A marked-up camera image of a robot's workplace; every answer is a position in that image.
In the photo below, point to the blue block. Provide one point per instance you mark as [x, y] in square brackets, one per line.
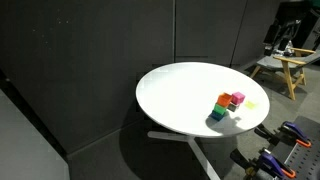
[216, 115]

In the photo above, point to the green block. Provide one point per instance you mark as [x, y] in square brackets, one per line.
[219, 109]

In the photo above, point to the purple block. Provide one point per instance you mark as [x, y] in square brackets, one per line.
[238, 97]

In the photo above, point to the orange block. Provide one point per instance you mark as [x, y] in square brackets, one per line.
[224, 99]

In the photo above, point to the wooden stool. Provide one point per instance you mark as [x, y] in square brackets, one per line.
[288, 71]

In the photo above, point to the grey block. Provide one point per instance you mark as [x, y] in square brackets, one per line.
[233, 107]

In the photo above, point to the white table base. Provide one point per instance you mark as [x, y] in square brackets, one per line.
[200, 156]

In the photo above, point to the yellow-green block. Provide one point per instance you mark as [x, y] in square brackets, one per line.
[250, 104]

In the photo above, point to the purple clamp with orange tip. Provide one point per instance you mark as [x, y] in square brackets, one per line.
[272, 162]
[294, 130]

